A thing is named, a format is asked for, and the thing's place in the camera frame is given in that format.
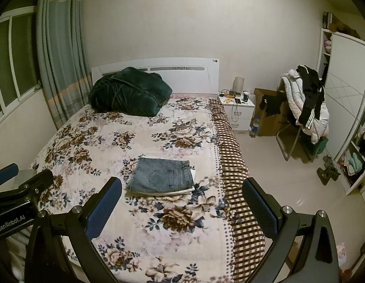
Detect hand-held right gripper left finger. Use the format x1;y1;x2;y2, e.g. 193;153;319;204
25;176;123;283

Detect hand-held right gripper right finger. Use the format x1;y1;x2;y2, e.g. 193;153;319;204
242;177;340;283

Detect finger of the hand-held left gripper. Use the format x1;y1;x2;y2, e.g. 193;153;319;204
0;163;20;186
0;169;54;206

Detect blue denim pants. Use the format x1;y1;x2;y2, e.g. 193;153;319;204
125;157;195;196

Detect brown checked bed sheet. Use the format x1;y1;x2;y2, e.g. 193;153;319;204
207;98;265;282

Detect floral blanket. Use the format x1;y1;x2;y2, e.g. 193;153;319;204
29;97;239;283

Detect metal folding chair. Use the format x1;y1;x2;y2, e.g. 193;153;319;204
276;123;319;162

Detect folded white cloth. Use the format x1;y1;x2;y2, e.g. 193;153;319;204
135;154;198;197

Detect dark shoes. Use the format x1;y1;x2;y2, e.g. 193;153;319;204
316;155;341;182

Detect plastic water bottle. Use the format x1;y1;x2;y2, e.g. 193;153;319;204
249;115;261;138

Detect cardboard box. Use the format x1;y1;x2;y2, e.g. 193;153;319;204
254;88;293;137

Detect green box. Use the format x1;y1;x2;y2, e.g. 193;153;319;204
306;137;329;155

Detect white nightstand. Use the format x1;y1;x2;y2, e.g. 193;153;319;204
218;94;256;132

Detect pink patterned bag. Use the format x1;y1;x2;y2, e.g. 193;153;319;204
336;243;347;265

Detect black cloth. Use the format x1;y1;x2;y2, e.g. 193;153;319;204
259;92;285;117

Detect mint green folded clothes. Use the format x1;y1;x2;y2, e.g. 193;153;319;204
346;150;365;175

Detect white framed window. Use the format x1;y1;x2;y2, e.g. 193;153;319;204
0;6;43;122

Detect chair piled with clothes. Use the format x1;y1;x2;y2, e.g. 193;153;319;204
278;68;331;144

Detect dark green quilt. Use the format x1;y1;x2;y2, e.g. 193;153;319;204
89;67;174;117

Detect grey-green striped curtain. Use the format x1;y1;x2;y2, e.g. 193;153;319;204
37;0;93;130

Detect beige table lamp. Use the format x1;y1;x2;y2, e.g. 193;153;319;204
233;77;246;94

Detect black white-striped garment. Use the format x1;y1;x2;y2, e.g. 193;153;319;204
296;65;326;130

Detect white wardrobe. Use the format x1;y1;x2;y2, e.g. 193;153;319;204
316;28;365;196

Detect white bed headboard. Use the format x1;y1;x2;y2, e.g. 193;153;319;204
91;57;220;95

